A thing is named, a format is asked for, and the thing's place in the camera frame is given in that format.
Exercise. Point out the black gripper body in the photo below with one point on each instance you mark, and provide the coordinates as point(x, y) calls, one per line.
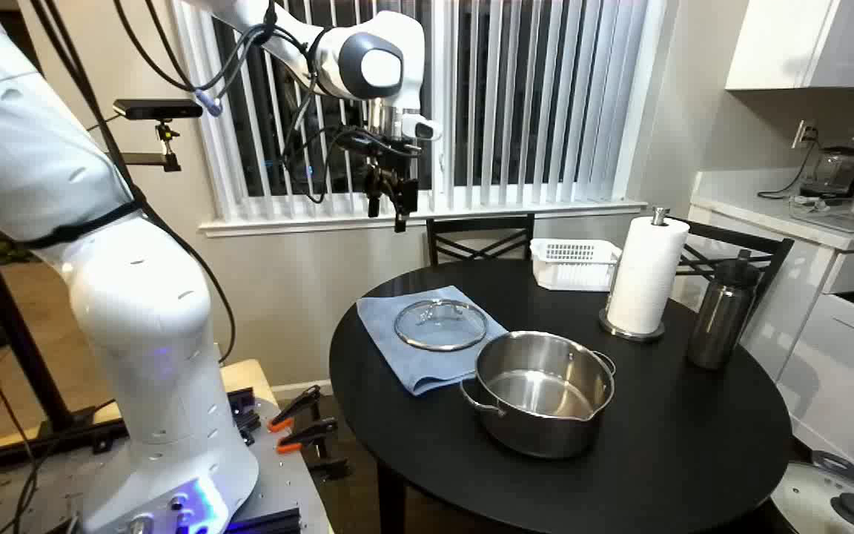
point(387, 157)

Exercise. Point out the glass pot lid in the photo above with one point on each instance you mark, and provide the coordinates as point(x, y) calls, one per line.
point(443, 325)

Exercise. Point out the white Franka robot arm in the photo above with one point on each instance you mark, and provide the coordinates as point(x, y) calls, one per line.
point(141, 298)

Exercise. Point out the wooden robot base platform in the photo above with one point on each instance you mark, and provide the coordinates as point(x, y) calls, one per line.
point(293, 490)

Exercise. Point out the stainless steel pot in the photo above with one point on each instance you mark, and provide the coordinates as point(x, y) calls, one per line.
point(540, 395)

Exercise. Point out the white round appliance lid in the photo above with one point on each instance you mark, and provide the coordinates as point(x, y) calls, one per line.
point(832, 500)

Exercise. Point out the blue cloth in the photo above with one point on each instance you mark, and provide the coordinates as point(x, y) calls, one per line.
point(397, 361)

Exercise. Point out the white vertical window blinds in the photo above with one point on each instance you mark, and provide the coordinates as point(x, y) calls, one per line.
point(535, 91)

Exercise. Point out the clear plastic container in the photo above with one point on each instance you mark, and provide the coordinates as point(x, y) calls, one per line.
point(574, 263)

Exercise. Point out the orange black clamp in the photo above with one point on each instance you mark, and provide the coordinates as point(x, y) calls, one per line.
point(308, 433)
point(298, 404)

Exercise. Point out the paper towel roll on holder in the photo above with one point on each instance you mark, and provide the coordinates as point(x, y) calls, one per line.
point(648, 278)

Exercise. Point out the steel thermos bottle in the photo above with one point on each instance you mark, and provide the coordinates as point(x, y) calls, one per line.
point(722, 313)

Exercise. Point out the round black table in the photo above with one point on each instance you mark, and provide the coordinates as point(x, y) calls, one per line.
point(666, 445)

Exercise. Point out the black countertop appliance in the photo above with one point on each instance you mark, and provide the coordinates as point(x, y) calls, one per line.
point(836, 172)

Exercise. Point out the white counter cabinet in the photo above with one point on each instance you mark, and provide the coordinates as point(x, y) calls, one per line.
point(844, 328)

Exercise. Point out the black camera on mount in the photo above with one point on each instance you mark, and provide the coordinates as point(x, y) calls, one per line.
point(156, 107)

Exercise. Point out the black stand frame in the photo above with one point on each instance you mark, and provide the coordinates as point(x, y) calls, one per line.
point(12, 328)

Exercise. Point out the white wall outlet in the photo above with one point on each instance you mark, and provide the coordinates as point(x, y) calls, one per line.
point(802, 134)

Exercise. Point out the white wall cabinet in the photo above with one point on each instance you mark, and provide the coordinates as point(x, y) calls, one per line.
point(814, 40)

